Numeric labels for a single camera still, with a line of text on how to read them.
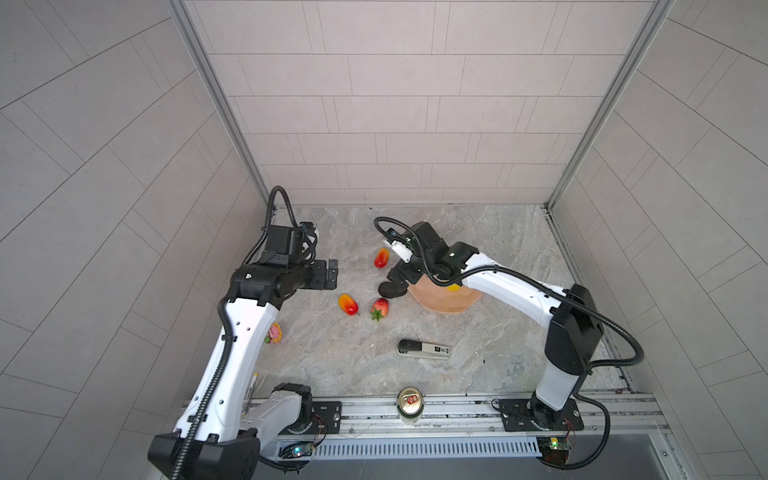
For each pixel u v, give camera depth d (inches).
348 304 34.1
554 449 26.7
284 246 20.0
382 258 38.1
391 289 35.0
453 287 22.8
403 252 28.1
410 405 25.3
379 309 33.3
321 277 24.4
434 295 35.9
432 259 24.0
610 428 25.8
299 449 25.7
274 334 31.8
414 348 31.3
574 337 17.5
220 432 13.8
